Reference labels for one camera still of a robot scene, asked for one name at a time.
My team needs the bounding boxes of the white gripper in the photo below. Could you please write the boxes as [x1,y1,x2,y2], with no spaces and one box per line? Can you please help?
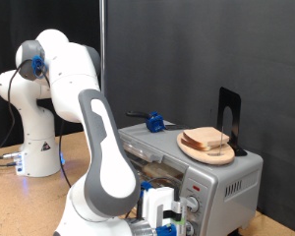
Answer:
[142,186,175,227]

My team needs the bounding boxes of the white bread slice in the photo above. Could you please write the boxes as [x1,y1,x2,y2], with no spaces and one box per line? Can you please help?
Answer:
[142,162,185,185]
[180,137,217,152]
[182,126,231,148]

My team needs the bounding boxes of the glass oven door with handle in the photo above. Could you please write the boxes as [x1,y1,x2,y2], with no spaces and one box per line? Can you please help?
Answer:
[119,131,190,210]

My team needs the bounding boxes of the spatula with blue grip block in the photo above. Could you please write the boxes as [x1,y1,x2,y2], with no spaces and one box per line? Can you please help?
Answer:
[126,110,191,134]

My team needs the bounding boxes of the silver oven knob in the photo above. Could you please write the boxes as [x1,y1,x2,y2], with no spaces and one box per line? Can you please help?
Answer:
[185,220,196,236]
[186,195,201,214]

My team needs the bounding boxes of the silver toaster oven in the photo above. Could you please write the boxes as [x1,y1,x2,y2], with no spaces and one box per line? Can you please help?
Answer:
[117,119,264,236]

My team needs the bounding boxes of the round wooden board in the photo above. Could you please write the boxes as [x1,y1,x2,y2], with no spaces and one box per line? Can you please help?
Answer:
[176,132,236,166]

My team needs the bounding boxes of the black metal bookend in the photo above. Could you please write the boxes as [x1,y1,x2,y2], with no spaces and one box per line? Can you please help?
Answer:
[216,87,249,157]

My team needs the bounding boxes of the vertical metal pole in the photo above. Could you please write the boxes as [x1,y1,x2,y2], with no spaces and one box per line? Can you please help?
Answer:
[99,0,107,92]

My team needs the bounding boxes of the thin metal wire pin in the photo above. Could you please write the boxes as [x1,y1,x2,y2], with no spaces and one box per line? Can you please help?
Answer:
[207,125,226,156]

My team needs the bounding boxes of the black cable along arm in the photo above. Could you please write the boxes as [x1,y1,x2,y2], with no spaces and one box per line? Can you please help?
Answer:
[0,55,182,220]

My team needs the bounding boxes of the base cable with metal connector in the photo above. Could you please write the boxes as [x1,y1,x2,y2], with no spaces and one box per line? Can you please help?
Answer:
[0,150,23,160]

